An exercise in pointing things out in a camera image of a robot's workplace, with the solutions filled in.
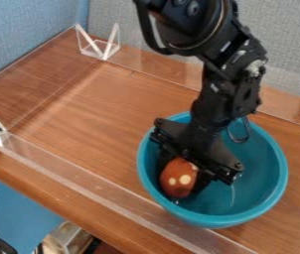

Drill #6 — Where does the clear acrylic front barrier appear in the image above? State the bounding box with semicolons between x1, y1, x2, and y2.
0;133;256;254

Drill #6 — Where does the brown toy mushroom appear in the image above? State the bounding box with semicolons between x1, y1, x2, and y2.
159;158;200;198

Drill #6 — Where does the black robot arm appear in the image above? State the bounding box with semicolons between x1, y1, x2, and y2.
133;0;267;198

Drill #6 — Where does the clear acrylic barrier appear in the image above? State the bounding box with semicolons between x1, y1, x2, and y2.
0;133;256;254
109;45;300;124

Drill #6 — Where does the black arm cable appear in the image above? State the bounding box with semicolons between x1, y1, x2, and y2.
225;116;252;145

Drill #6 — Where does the grey box under table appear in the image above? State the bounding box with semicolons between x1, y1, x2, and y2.
34;221;92;254

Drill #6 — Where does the blue plastic bowl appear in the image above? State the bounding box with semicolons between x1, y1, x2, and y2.
137;123;288;228

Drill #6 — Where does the clear acrylic corner bracket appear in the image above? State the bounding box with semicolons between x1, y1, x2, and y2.
75;24;121;61

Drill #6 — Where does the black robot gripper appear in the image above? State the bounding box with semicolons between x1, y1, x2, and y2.
150;118;244;196

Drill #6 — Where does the clear acrylic back barrier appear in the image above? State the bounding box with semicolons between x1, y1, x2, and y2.
109;45;300;124

